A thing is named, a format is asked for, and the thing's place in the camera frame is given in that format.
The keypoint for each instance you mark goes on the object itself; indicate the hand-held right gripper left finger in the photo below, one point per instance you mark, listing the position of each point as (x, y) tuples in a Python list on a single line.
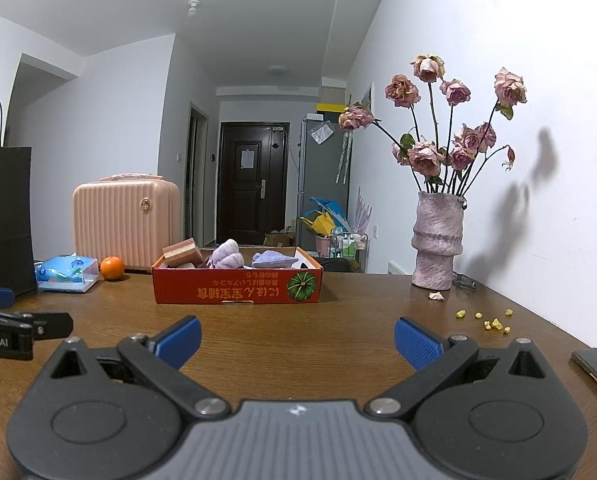
[(181, 340)]

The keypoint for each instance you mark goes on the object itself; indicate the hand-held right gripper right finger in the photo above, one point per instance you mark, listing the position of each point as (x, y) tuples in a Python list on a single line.
[(416, 342)]

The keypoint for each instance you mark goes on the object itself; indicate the red cardboard box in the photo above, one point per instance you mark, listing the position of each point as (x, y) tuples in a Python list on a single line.
[(238, 288)]

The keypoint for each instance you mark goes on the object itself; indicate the pink layered sponge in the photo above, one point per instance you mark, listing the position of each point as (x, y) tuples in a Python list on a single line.
[(181, 252)]

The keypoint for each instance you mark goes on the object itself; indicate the lilac fluffy towel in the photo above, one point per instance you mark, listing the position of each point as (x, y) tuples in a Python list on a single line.
[(227, 255)]

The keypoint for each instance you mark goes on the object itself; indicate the grey purple cloth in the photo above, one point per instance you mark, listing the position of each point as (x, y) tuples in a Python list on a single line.
[(273, 259)]

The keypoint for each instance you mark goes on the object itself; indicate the fallen rose petal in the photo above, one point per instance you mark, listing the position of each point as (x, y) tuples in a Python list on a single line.
[(436, 296)]

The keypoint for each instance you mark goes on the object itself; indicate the blue tissue box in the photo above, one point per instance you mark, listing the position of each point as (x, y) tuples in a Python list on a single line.
[(66, 275)]

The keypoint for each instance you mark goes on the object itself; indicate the black eyeglasses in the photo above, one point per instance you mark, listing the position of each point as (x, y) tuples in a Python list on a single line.
[(464, 282)]

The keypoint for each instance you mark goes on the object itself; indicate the scattered yellow crumbs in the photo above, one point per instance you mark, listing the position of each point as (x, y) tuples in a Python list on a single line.
[(494, 324)]

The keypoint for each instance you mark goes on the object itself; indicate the orange fruit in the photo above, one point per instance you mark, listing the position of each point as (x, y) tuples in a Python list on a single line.
[(112, 267)]

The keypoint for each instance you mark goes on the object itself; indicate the black paper bag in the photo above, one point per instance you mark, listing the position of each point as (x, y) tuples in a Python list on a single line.
[(3, 210)]

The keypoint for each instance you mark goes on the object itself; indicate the pink textured vase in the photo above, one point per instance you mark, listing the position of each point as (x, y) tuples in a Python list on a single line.
[(436, 245)]

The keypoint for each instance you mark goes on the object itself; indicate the trolley cart with bottles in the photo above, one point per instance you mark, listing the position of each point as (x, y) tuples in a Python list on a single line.
[(348, 245)]

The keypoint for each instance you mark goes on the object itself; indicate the pink ribbed suitcase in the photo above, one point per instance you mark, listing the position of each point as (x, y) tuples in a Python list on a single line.
[(123, 225)]

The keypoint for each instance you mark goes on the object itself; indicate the pink bucket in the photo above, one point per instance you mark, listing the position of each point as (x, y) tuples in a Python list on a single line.
[(322, 246)]

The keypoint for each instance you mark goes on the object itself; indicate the purple dried flower bunch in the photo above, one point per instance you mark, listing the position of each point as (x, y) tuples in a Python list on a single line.
[(363, 213)]

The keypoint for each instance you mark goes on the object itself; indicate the brown floor cardboard box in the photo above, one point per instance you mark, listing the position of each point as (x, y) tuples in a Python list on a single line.
[(278, 240)]

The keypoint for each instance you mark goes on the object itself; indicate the yellow watering can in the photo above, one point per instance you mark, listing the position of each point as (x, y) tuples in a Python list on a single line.
[(321, 223)]

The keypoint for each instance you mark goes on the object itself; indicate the dark framed side door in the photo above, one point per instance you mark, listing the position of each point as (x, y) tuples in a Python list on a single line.
[(196, 180)]

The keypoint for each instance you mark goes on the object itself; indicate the dark brown entrance door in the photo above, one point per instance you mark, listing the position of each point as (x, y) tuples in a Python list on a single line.
[(252, 195)]

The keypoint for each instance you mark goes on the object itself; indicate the blue folding stool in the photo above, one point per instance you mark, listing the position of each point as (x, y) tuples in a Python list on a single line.
[(328, 206)]

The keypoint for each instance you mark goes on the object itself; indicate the bunch of dried pink roses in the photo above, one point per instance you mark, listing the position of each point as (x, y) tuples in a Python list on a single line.
[(425, 156)]

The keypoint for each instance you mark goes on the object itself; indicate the grey refrigerator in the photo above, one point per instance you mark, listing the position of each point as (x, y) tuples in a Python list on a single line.
[(323, 175)]

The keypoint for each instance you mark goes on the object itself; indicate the white paper notice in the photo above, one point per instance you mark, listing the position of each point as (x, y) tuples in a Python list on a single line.
[(247, 158)]

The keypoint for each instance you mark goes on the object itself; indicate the folded clear umbrella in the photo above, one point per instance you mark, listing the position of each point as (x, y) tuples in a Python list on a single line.
[(345, 157)]

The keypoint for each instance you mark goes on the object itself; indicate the clear plastic bag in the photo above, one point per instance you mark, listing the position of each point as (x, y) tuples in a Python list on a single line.
[(322, 133)]

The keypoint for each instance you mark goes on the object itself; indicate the yellow flat box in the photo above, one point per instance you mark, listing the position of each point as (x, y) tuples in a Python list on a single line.
[(331, 107)]

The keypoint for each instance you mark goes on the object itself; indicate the round ceiling lamp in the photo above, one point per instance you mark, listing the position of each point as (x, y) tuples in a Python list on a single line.
[(277, 69)]

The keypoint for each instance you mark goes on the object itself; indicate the white ceiling light fixture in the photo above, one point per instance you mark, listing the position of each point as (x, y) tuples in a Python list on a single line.
[(193, 8)]

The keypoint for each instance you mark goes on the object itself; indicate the white wall socket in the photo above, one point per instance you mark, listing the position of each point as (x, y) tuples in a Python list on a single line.
[(376, 232)]

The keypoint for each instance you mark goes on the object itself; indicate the framed wall picture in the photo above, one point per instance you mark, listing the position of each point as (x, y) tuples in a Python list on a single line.
[(367, 97)]

